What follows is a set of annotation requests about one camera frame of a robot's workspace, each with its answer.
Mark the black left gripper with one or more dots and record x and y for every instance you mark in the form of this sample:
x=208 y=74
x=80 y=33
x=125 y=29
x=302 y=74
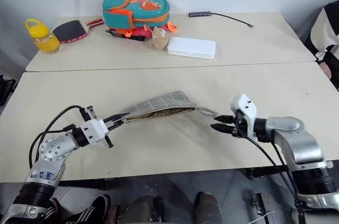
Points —
x=86 y=114

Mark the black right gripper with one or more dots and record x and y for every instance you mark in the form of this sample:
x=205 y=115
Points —
x=239 y=126

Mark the grey plaid pouch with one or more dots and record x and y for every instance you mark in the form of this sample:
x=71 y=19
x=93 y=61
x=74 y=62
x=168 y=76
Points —
x=164 y=101

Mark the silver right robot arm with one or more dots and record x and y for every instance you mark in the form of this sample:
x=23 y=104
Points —
x=299 y=139

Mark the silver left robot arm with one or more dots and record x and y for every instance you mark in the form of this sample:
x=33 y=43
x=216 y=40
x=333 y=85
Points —
x=51 y=151

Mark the white rectangular plastic case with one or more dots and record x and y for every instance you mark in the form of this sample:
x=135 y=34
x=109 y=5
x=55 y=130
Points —
x=192 y=47

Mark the dark rounded shape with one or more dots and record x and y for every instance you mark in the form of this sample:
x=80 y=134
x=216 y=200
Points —
x=208 y=208

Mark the black red pen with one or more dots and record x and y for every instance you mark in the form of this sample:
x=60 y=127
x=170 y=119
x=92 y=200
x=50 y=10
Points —
x=114 y=33

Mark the black white striped sneaker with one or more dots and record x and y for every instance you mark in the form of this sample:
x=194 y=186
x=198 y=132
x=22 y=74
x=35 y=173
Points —
x=91 y=209

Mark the pink bag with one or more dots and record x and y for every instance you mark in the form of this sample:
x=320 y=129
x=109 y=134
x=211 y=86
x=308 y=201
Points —
x=139 y=32

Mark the beige plush toy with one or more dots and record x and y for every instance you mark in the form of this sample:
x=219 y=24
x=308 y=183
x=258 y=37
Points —
x=159 y=39

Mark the black red table tennis paddle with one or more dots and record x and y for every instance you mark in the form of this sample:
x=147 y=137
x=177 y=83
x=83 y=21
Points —
x=70 y=30

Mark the yellow lidded plastic bottle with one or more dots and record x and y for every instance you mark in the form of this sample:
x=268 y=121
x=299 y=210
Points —
x=43 y=37

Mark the grey usb hub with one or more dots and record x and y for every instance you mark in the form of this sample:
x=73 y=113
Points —
x=200 y=14

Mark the black object beside table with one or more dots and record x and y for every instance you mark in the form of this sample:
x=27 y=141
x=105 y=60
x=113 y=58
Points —
x=6 y=90

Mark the teal orange dinosaur backpack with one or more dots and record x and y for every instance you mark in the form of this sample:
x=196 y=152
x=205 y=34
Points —
x=135 y=7

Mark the person in black white top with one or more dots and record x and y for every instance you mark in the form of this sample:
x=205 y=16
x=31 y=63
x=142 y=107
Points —
x=327 y=38

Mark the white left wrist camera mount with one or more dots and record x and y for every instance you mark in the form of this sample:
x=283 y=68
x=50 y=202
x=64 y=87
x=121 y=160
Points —
x=93 y=129

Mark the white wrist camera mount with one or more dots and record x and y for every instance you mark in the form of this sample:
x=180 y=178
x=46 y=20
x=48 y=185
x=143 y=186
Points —
x=93 y=129
x=246 y=108

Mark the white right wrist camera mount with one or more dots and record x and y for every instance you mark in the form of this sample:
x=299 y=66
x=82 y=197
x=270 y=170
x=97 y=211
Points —
x=246 y=108

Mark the metal floor bracket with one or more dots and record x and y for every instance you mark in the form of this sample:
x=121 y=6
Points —
x=260 y=206

